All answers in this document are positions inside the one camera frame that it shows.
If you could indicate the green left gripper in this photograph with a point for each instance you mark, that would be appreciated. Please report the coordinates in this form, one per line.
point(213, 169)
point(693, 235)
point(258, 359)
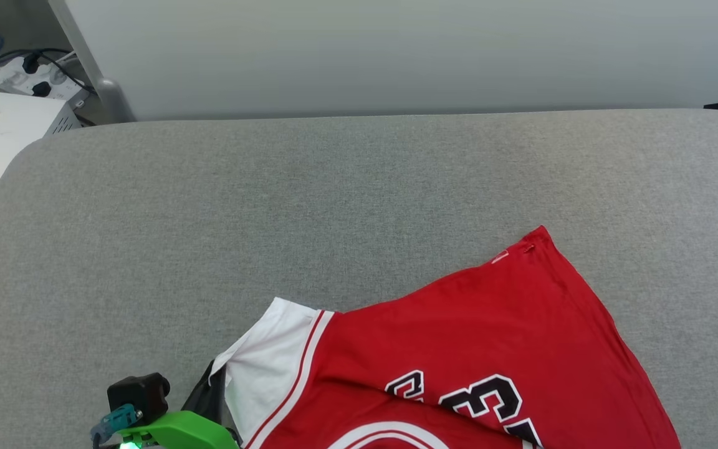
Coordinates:
point(178, 433)

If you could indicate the red basketball jersey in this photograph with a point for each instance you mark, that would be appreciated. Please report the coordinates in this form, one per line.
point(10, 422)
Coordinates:
point(490, 337)

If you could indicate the grey fabric sofa cushion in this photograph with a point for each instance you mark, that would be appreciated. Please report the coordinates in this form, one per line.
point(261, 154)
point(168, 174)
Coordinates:
point(334, 206)

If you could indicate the white equipment box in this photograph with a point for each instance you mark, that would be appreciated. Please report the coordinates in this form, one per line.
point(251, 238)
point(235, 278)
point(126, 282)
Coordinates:
point(16, 131)

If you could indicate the white power strip with plugs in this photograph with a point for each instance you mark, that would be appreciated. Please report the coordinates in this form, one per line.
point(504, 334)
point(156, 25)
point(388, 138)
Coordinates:
point(19, 78)

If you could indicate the white partition screen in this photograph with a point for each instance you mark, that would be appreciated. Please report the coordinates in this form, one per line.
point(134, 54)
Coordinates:
point(396, 56)

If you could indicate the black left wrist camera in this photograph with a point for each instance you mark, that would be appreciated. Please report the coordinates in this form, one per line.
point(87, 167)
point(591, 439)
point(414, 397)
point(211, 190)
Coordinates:
point(141, 393)

